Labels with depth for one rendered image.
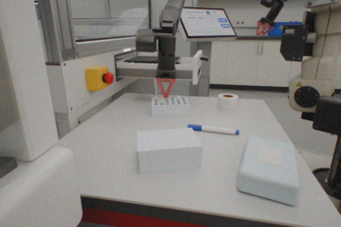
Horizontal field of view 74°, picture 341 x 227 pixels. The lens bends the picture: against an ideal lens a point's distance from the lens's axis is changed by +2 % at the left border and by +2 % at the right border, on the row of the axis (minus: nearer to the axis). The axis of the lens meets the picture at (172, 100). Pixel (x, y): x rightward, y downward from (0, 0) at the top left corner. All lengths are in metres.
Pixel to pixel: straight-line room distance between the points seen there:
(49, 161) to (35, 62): 0.10
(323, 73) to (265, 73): 2.90
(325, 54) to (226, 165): 0.85
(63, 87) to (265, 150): 0.53
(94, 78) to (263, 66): 3.50
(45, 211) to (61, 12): 0.53
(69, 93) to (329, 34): 1.05
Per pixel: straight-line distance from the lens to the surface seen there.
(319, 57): 1.23
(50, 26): 0.68
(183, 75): 0.90
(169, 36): 0.73
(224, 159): 0.52
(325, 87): 1.20
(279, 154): 0.48
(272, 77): 4.11
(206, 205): 0.40
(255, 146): 0.49
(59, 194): 0.28
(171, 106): 0.72
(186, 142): 0.46
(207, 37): 1.86
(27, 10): 0.26
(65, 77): 0.69
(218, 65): 3.96
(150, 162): 0.45
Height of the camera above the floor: 1.03
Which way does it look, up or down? 18 degrees down
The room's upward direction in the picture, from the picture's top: straight up
